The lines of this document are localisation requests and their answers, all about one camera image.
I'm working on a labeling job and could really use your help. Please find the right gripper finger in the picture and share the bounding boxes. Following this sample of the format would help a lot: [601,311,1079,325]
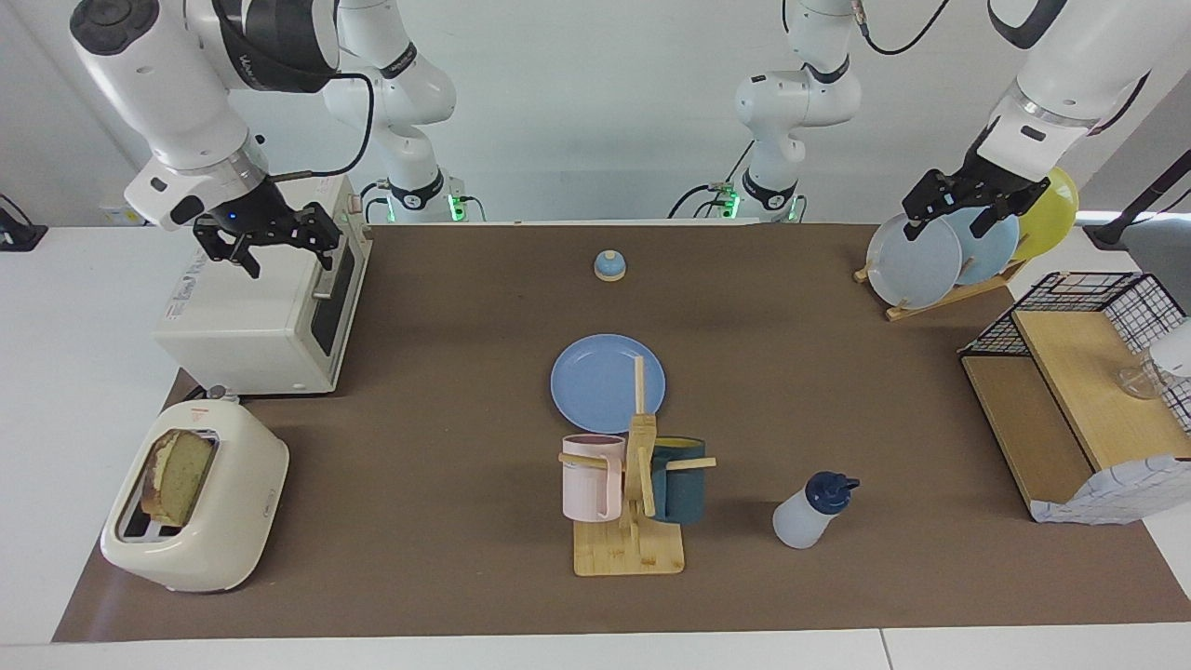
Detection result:
[290,203,343,272]
[194,223,261,279]

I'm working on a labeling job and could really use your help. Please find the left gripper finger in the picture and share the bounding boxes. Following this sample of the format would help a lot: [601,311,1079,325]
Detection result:
[903,170,969,241]
[972,181,1050,245]

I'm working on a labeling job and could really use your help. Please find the toasted bread slice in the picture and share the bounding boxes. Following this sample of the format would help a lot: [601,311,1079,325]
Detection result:
[140,430,217,527]

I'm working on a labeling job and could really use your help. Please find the white blue-capped seasoning bottle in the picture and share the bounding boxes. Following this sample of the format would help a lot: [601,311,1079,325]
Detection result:
[772,471,861,550]

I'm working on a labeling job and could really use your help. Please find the yellow round plate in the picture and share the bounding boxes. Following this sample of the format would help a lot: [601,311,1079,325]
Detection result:
[1010,166,1080,263]

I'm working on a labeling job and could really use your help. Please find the light blue round plate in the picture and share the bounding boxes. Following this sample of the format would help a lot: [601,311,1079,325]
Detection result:
[940,200,1021,286]

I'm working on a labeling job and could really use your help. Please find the grey round plate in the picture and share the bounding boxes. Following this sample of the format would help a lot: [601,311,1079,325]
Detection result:
[865,213,963,310]

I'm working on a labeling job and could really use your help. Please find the wooden plate rack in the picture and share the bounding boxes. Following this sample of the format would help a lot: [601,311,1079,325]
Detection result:
[854,256,1029,323]

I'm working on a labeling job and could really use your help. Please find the white toaster oven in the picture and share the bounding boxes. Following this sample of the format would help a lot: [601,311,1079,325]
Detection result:
[154,173,373,396]

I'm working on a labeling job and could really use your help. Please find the black lamp stand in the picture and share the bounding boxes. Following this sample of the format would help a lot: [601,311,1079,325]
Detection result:
[1084,149,1191,250]

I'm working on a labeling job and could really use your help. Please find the wooden shelf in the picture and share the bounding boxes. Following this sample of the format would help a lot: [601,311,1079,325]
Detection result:
[960,307,1191,524]

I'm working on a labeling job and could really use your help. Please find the black clamp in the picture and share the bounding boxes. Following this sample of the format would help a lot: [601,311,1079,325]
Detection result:
[0,194,47,252]

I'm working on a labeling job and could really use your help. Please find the clear glass cup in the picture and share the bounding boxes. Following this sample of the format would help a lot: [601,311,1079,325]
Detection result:
[1117,358,1169,401]

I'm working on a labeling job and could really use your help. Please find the brown table mat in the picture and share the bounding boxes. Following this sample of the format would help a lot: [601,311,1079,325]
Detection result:
[51,221,1191,643]

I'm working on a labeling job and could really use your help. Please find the cream two-slot toaster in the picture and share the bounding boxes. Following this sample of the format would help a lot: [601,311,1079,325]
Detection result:
[100,400,290,595]

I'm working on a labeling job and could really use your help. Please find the white blue grid cloth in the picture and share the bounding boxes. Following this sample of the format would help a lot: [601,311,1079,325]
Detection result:
[1029,454,1191,526]

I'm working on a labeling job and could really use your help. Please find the pink ribbed mug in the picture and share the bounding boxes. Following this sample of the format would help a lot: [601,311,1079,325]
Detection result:
[561,434,626,523]

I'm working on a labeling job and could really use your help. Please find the dark teal mug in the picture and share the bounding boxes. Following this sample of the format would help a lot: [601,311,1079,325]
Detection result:
[649,436,708,524]

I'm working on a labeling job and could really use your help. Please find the wooden mug tree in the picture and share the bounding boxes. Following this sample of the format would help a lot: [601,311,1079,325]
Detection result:
[558,355,717,578]

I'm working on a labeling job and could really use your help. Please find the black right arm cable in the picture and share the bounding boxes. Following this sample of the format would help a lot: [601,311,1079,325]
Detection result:
[212,0,375,182]

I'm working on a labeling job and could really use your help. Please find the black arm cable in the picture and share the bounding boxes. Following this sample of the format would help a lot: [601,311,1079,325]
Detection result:
[854,0,952,57]
[212,0,375,182]

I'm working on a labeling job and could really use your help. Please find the black wire basket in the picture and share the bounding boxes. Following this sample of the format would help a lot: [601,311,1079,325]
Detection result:
[958,271,1191,438]

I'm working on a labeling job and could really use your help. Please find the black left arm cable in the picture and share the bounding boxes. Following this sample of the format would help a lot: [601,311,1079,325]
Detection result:
[854,0,952,57]

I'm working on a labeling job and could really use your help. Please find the black left base cable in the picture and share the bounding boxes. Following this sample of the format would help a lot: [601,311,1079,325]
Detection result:
[668,140,756,220]

